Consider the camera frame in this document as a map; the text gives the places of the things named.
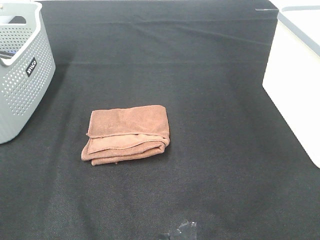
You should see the brown towel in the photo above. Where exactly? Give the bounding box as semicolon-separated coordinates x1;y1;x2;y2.
81;105;170;166

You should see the black table cloth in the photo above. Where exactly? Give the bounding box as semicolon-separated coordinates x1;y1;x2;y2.
0;0;320;240

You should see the white storage box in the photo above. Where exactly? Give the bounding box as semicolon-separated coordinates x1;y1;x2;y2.
262;0;320;167

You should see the grey perforated plastic basket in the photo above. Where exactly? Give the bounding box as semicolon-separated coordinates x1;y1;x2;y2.
0;0;56;144

